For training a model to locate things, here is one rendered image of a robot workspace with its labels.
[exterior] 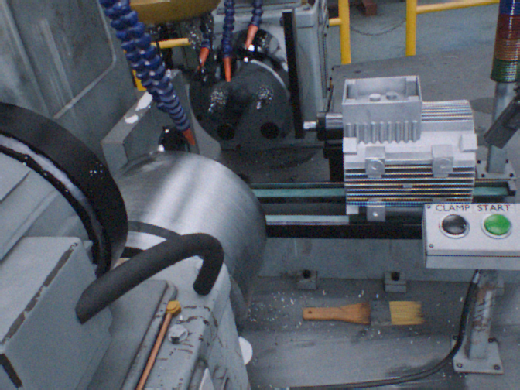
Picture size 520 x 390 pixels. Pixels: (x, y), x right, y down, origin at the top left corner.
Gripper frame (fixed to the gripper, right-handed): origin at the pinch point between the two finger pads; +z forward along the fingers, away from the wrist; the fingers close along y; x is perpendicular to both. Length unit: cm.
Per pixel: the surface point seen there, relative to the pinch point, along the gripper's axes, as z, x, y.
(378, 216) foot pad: 21.6, -9.2, 3.7
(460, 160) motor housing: 7.7, -2.7, 1.2
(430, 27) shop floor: 84, 76, -398
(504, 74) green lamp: 2.1, 8.2, -33.2
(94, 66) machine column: 27, -65, -11
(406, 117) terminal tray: 6.0, -13.0, -1.0
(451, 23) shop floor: 76, 91, -404
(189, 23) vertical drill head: 7.2, -48.8, -1.0
